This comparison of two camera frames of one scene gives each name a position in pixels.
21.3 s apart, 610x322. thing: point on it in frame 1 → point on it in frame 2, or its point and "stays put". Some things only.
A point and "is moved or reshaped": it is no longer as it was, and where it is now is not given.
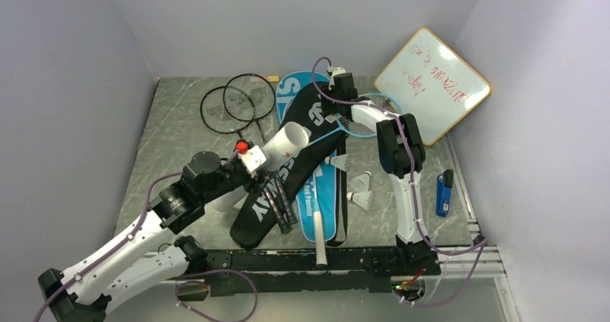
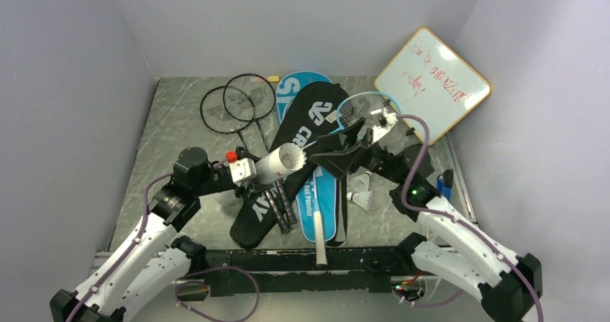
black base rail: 365,269 stays put
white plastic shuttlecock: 362,198 stays put
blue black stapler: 444,192 stays put
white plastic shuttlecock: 360,183 stays put
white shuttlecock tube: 285,144 → 286,159
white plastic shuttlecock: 339,161 is moved or reshaped
